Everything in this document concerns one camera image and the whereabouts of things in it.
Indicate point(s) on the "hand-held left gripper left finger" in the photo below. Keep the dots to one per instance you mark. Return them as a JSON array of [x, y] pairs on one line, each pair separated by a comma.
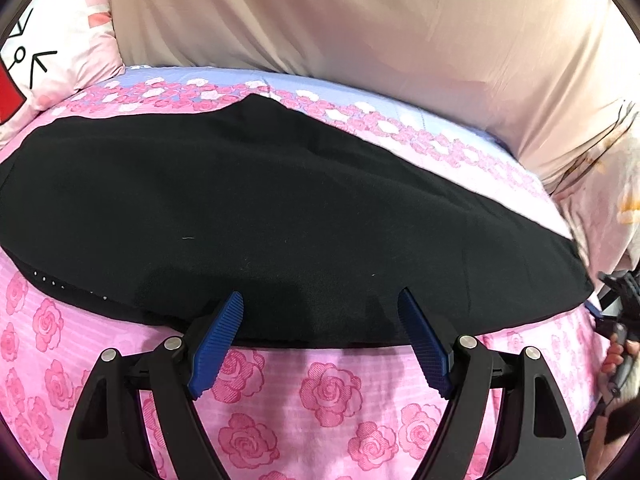
[[215, 345]]

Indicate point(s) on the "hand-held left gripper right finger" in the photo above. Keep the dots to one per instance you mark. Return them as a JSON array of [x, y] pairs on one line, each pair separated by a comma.
[[425, 345]]

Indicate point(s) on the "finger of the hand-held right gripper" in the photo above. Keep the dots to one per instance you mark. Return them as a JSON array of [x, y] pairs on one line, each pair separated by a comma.
[[592, 308]]

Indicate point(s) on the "black pants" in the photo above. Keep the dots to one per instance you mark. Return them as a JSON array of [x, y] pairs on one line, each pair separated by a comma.
[[250, 210]]

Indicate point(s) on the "person's right hand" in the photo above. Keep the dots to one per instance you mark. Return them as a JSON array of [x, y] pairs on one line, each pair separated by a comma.
[[611, 360]]

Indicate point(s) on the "white orange print cloth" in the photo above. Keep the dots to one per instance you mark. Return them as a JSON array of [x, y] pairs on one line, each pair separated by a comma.
[[610, 200]]

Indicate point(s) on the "pink rose print bedsheet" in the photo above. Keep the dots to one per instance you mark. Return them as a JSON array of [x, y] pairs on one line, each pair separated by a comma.
[[350, 410]]

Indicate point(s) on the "beige cloth cover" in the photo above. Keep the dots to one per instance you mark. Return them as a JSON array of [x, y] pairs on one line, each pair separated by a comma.
[[350, 25]]

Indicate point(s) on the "cartoon print pillow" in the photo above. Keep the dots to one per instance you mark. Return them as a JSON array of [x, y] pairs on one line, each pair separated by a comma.
[[65, 35]]

